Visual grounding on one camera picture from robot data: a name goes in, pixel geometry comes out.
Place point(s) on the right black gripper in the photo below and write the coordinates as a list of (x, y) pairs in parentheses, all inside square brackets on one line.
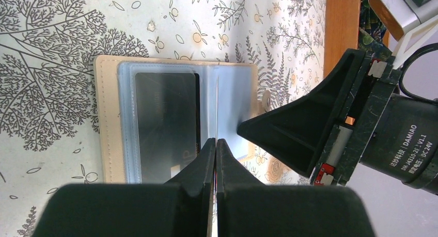
[(356, 115)]

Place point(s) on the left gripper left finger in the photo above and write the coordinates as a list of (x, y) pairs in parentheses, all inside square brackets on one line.
[(196, 182)]

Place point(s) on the black card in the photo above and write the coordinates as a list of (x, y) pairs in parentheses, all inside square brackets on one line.
[(212, 222), (167, 120)]

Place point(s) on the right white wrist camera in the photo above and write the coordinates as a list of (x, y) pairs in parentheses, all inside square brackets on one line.
[(410, 22)]

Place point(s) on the beige blue card holder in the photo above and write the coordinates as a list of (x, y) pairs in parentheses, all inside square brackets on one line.
[(238, 101)]

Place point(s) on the dark floral rolled sock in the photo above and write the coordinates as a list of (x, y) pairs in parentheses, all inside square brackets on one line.
[(371, 33)]

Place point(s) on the orange compartment tray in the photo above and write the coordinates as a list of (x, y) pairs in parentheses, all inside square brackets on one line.
[(341, 31)]

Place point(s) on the floral patterned table mat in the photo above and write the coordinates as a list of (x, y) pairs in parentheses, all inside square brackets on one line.
[(49, 122)]

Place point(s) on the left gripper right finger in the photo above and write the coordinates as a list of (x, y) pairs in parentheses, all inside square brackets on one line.
[(234, 186)]

